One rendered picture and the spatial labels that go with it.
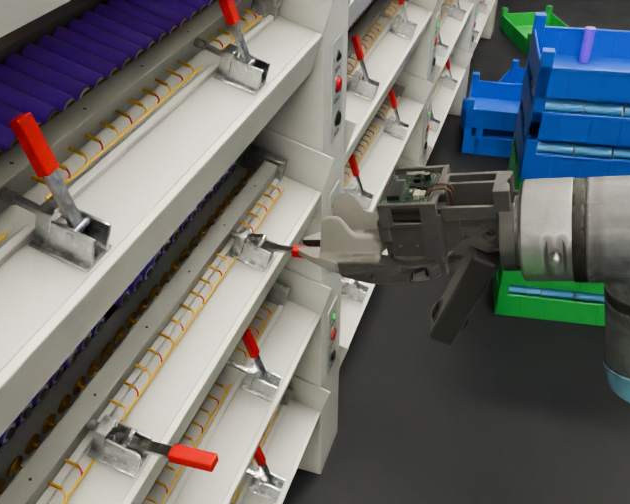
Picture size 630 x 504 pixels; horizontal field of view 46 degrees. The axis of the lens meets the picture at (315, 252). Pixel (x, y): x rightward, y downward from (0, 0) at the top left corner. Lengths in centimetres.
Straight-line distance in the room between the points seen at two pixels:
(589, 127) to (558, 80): 10
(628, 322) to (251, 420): 42
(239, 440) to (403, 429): 53
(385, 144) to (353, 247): 72
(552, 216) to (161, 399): 35
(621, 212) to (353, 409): 82
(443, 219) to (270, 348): 36
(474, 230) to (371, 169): 67
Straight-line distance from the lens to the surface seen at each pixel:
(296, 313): 100
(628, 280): 66
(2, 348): 42
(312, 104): 85
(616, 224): 63
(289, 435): 111
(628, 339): 70
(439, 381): 142
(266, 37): 77
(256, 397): 89
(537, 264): 65
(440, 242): 66
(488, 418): 137
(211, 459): 56
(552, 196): 64
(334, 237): 70
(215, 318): 71
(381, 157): 136
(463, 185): 66
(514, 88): 228
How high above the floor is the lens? 100
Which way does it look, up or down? 36 degrees down
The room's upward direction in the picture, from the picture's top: straight up
